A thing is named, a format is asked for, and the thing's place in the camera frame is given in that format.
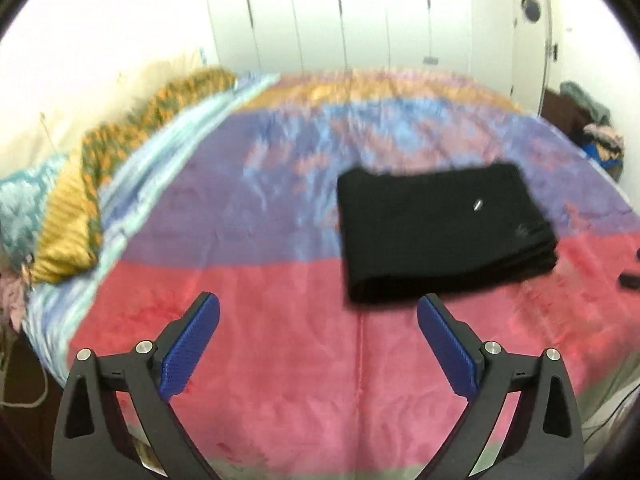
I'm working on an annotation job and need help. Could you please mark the white wardrobe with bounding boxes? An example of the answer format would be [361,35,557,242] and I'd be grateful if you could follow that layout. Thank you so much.
[202,0,511,76]

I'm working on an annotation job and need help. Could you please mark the yellow floral cloth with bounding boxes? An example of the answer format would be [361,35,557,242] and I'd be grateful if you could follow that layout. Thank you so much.
[30,67,238,285]

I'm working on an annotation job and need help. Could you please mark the colourful printed bedspread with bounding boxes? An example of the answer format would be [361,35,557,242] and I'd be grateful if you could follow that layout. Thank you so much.
[22,70,640,480]

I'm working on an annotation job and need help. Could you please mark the black pants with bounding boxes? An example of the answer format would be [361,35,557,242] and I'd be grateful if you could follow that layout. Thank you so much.
[337,161,559,305]

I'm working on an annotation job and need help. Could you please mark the dark wooden dresser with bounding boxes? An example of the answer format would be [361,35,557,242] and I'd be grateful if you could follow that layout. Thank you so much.
[542,89,591,147]

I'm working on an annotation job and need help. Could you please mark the teal patterned pillow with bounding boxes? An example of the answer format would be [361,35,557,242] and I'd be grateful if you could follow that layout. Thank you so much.
[0,155,68,271]

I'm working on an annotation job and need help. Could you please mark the grey cloth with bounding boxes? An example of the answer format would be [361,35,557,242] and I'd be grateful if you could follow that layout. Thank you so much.
[560,81,611,127]

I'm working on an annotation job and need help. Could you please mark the white door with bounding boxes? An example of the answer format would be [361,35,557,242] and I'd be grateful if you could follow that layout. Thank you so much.
[510,0,555,116]

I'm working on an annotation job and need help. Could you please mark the pink cloth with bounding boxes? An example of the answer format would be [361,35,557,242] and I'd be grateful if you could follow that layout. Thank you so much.
[0,267,32,332]

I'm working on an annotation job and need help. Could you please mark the white cable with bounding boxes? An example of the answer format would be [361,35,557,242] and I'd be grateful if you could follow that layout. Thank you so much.
[0,337,49,409]

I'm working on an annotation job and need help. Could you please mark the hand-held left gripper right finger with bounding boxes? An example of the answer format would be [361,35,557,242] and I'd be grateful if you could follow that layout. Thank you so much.
[416,294,585,480]

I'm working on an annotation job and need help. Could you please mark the pile of mixed clothes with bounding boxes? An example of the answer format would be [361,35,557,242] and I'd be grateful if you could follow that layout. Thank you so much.
[582,122,626,172]

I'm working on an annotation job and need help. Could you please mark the cream pillow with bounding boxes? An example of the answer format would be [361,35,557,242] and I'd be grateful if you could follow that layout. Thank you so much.
[0,47,206,177]

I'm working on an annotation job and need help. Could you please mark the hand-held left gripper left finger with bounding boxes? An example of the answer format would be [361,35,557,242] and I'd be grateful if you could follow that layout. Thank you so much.
[51,291,221,480]

